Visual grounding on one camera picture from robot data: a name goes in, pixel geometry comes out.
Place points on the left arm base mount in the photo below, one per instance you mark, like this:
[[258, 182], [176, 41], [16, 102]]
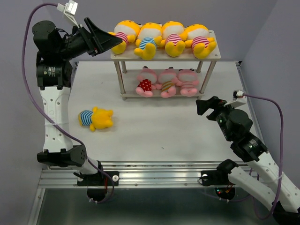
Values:
[[98, 179]]

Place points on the pink toy yellow striped shirt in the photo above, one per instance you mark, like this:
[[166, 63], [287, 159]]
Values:
[[166, 82]]

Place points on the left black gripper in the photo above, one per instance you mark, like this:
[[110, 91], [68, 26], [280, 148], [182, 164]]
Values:
[[96, 41]]

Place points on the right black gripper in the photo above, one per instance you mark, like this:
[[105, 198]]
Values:
[[213, 102]]

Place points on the yellow toy blue stripes face-down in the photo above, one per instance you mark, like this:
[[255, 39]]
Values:
[[97, 118]]

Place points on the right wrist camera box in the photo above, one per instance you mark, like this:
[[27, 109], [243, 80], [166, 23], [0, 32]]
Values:
[[238, 99]]

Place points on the yellow toy pink stripes face-down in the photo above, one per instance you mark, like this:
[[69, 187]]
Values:
[[128, 31]]

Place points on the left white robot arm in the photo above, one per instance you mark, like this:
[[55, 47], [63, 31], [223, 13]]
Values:
[[54, 72]]

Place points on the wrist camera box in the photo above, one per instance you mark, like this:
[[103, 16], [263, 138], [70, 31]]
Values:
[[238, 99], [69, 10]]

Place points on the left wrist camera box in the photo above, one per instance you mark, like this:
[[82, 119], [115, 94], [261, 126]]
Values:
[[69, 10]]

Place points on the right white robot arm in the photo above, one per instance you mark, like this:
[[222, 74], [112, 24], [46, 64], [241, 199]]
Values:
[[276, 191]]

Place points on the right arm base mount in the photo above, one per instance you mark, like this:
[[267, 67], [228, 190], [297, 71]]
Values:
[[213, 178]]

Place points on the aluminium rail frame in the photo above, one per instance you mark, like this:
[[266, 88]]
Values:
[[155, 142]]

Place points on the pink toy red polka shirt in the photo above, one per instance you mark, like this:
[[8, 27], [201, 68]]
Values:
[[147, 79]]

